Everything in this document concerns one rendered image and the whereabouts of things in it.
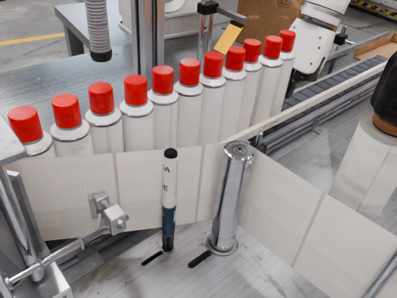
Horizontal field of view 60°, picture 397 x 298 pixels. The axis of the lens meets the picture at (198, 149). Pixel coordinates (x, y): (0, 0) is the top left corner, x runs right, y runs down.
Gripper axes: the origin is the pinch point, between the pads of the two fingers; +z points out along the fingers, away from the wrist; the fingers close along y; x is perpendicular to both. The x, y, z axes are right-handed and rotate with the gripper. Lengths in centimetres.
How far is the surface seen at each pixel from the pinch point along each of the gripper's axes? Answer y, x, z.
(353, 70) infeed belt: -2.2, 38.4, -7.1
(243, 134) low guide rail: 4.2, -16.4, 8.8
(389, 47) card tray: -10, 82, -18
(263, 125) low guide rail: 4.3, -10.6, 6.9
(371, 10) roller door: -165, 433, -61
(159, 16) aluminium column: -12.3, -31.9, -7.0
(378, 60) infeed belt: -2, 53, -12
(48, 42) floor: -278, 67, 76
